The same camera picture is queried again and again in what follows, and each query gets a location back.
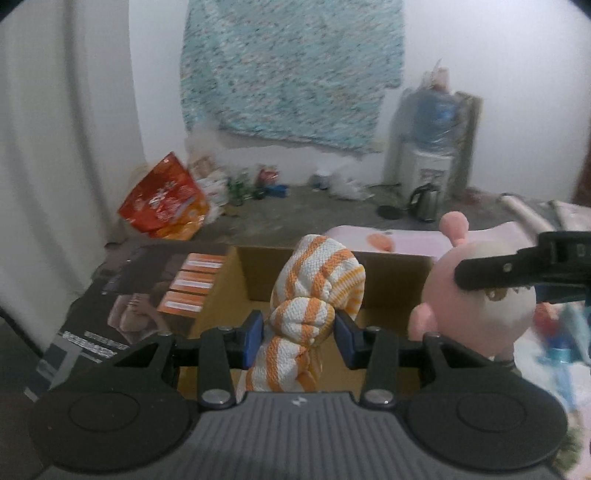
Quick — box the electric kettle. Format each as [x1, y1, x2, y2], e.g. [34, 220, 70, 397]
[409, 183, 441, 222]

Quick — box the cardboard box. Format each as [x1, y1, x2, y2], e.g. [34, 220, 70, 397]
[178, 246, 435, 402]

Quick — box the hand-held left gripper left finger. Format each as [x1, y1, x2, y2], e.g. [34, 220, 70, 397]
[113, 310, 265, 411]

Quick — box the printed poster board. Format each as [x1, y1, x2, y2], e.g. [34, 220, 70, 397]
[23, 240, 232, 402]

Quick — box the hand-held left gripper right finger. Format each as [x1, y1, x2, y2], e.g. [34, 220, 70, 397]
[335, 311, 490, 409]

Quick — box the orange striped white towel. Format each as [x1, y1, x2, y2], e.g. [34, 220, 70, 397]
[236, 234, 367, 394]

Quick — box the white snack bag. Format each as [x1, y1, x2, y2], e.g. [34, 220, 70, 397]
[189, 154, 229, 217]

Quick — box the white curtain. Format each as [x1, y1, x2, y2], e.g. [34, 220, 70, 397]
[0, 0, 148, 333]

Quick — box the pink plush toy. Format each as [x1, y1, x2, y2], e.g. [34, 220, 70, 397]
[407, 211, 539, 365]

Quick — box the white water dispenser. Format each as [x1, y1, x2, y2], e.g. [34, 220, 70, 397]
[403, 148, 455, 208]

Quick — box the blue water bottle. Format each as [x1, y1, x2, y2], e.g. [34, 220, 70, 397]
[412, 88, 462, 155]

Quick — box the red snack bag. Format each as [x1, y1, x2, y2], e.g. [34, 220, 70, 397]
[117, 152, 208, 241]

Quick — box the teal speckled wall cloth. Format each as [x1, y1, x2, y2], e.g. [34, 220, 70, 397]
[179, 0, 404, 155]

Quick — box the green bottle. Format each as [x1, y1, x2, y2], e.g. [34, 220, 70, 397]
[228, 178, 252, 206]

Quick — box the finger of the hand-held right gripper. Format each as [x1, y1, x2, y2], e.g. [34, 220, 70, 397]
[454, 248, 544, 292]

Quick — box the rolled paper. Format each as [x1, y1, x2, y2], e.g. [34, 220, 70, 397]
[502, 194, 557, 232]

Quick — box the white plastic bag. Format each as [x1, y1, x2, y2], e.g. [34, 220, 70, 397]
[330, 175, 375, 200]

